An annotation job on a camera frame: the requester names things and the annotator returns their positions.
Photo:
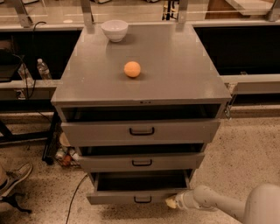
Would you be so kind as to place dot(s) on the clear plastic water bottle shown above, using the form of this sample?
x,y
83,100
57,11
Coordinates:
x,y
43,70

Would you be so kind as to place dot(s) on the white ceramic bowl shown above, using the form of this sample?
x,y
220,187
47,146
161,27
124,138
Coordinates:
x,y
115,30

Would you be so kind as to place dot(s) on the grey bottom drawer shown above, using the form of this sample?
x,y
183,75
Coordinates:
x,y
136,187

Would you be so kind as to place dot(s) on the orange ball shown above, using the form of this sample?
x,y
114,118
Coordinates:
x,y
132,69

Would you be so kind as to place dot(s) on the black chair base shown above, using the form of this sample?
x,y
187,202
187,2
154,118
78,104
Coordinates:
x,y
12,200

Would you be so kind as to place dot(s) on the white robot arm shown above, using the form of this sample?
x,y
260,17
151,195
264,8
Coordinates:
x,y
262,205

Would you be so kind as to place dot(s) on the clutter of small floor items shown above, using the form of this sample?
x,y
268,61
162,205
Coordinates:
x,y
66,155

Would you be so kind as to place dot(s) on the grey drawer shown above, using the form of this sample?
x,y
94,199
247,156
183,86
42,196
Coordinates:
x,y
136,187
140,132
141,162

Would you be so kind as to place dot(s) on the grey top drawer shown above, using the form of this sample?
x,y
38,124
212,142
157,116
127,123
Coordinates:
x,y
140,132

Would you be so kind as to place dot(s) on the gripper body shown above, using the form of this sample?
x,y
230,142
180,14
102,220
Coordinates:
x,y
183,199

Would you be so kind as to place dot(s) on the grey middle drawer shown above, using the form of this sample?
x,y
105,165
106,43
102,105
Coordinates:
x,y
141,162

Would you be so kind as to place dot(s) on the grey metal drawer cabinet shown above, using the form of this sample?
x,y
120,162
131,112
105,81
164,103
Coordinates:
x,y
177,82

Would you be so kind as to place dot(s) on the grey sneaker shoe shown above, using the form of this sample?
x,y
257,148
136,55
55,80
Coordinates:
x,y
9,179

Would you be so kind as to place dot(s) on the black metal table leg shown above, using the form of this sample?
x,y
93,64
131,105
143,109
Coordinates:
x,y
46,157

